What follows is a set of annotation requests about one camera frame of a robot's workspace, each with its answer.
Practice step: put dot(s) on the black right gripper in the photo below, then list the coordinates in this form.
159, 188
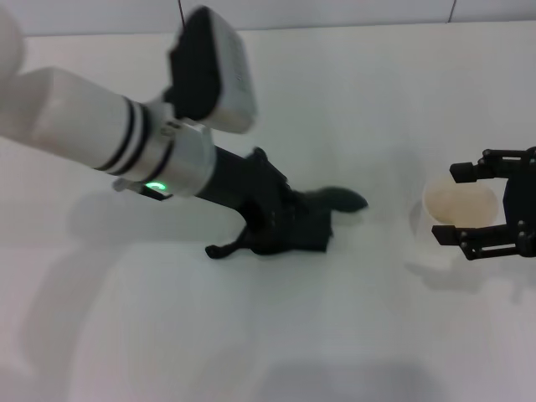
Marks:
523, 209

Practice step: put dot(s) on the white paper cup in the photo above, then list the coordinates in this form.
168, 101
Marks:
456, 201

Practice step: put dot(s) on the silver black wrist camera box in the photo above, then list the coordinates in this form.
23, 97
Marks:
234, 75

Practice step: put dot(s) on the dark blue rag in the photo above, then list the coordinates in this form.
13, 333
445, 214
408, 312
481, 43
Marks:
320, 236

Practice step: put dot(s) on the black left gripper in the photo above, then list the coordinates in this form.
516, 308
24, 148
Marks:
255, 188

